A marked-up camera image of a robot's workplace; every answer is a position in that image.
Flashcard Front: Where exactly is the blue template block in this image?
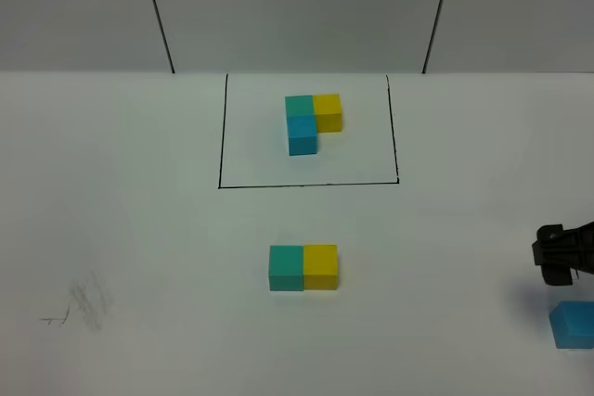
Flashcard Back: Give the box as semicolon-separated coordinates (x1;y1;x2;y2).
287;115;317;156

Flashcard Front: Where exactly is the yellow template block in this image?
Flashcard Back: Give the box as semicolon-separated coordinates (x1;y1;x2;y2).
313;94;342;133

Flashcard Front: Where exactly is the green template block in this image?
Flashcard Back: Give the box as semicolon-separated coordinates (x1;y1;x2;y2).
285;95;315;118

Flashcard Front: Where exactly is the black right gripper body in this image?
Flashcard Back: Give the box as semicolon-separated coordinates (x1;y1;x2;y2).
532;223;593;274

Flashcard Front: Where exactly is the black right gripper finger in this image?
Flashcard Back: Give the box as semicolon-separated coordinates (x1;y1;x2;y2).
541;265;573;286

